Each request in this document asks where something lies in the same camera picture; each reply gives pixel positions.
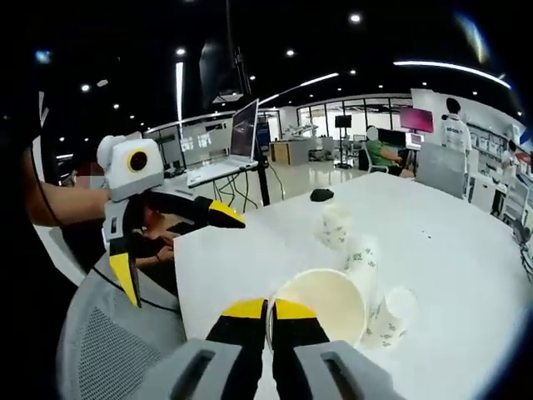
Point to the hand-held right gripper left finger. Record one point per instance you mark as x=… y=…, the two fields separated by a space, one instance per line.
x=233 y=366

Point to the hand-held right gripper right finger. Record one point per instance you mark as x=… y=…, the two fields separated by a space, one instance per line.
x=308 y=366

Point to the black tripod stand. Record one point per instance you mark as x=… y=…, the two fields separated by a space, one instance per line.
x=262 y=179

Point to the curved ceiling light strip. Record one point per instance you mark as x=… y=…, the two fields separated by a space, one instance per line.
x=449 y=66

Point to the black monitor on stand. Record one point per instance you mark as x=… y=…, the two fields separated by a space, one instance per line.
x=343 y=121

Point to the white laptop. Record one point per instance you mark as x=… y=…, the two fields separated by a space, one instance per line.
x=233 y=150

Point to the white mesh office chair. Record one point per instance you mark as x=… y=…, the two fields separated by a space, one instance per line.
x=108 y=341

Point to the person's black shirt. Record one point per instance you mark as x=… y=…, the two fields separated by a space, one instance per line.
x=25 y=291

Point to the white paper cup green print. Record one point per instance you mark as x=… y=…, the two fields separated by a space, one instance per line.
x=335 y=227
x=393 y=318
x=325 y=300

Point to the pink monitor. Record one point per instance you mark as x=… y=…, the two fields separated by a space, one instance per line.
x=416 y=120

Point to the white wall shelving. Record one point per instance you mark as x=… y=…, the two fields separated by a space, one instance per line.
x=487 y=137

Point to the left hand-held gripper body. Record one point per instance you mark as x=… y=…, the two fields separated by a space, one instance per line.
x=121 y=175

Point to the nested white paper cups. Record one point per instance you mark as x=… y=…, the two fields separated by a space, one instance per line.
x=362 y=259

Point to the small black object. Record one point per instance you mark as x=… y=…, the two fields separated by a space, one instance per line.
x=321 y=194

